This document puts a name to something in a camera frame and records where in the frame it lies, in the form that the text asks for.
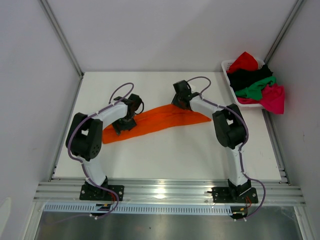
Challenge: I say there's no orange t shirt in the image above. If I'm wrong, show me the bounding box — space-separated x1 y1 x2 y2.
102 104 212 144

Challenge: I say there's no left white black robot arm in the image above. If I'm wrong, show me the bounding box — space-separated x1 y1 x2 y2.
65 93 144 200

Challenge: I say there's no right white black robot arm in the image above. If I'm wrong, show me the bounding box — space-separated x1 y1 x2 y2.
172 80 251 202

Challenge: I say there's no white plastic laundry basket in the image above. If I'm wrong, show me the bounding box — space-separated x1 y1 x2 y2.
221 59 264 110

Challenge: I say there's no black t shirt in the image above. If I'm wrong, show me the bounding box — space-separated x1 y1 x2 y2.
227 64 273 92

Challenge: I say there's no green t shirt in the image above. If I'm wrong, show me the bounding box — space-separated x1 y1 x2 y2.
235 76 277 101

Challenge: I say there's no red t shirt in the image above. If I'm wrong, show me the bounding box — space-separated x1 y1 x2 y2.
227 51 259 74

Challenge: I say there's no magenta t shirt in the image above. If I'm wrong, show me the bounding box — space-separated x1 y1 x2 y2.
237 83 285 115

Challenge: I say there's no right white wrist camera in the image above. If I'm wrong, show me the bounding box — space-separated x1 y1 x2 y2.
190 85 197 92

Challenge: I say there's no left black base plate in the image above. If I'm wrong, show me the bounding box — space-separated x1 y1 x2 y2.
79 182 125 202

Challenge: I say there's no slotted grey cable duct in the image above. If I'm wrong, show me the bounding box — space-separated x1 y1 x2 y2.
43 203 232 216

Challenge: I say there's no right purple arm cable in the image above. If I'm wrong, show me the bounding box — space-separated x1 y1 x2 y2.
186 76 266 222

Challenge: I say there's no aluminium mounting rail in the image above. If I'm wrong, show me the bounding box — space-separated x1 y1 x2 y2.
33 178 306 207

